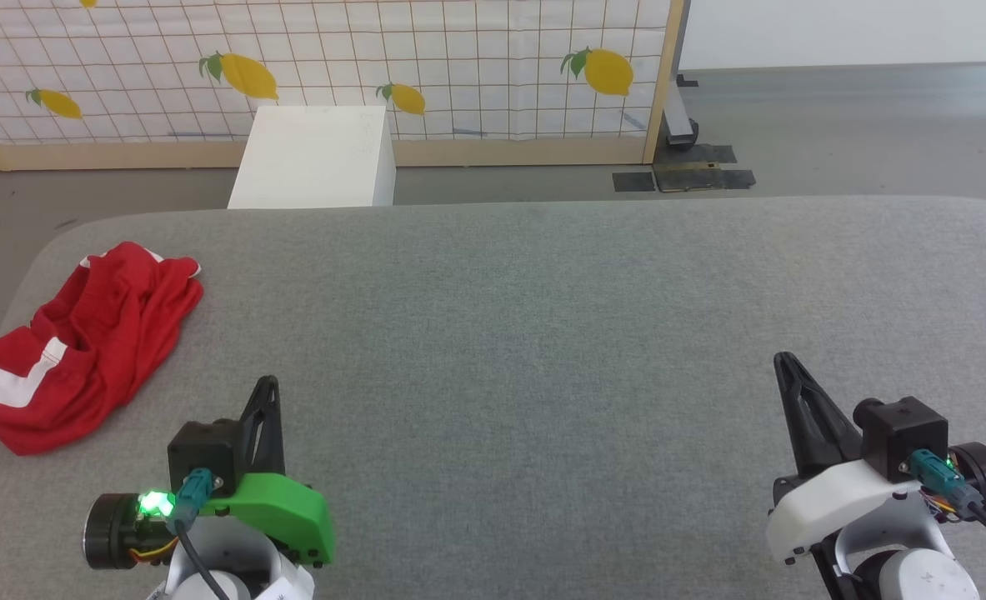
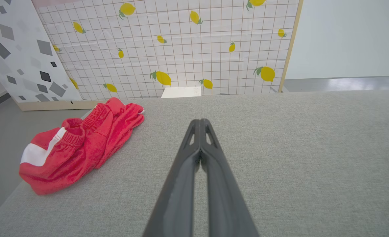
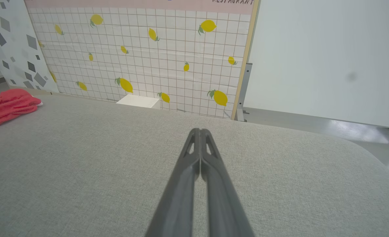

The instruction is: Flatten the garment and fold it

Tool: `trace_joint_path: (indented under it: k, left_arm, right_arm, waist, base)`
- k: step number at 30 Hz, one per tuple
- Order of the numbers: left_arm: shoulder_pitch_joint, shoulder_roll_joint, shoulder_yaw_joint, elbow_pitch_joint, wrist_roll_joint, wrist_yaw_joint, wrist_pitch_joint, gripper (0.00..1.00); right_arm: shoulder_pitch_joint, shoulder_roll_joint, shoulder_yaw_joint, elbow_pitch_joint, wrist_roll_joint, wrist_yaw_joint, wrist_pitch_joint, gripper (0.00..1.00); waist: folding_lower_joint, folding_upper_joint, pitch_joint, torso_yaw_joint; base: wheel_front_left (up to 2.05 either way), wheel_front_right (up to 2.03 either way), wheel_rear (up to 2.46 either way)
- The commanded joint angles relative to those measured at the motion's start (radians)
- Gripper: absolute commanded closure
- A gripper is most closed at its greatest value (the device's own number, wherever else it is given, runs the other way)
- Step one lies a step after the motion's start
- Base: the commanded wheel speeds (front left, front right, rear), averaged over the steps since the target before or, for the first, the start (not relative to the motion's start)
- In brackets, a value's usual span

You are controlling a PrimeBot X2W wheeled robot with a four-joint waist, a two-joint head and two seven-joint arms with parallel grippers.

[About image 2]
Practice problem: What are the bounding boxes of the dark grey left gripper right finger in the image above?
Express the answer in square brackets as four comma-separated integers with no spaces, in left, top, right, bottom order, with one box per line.
[201,119,260,237]

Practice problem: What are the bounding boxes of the red shorts with white stripes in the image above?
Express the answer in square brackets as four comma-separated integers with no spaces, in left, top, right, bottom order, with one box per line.
[19,97,145,196]

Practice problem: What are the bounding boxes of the grey diamond pattern backdrop board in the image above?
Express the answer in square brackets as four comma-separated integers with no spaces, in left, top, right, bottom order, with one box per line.
[0,0,98,111]

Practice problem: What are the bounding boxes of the white flat board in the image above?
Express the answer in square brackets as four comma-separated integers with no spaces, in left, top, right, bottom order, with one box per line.
[161,87,202,98]

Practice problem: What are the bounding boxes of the grey fabric covered surface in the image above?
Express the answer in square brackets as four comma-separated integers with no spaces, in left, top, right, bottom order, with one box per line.
[0,91,389,237]

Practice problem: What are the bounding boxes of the lemon print grid backdrop board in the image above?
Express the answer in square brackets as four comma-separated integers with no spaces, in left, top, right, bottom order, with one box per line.
[33,0,304,101]

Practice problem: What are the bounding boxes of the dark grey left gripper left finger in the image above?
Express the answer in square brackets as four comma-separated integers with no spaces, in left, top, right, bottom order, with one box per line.
[143,119,202,237]

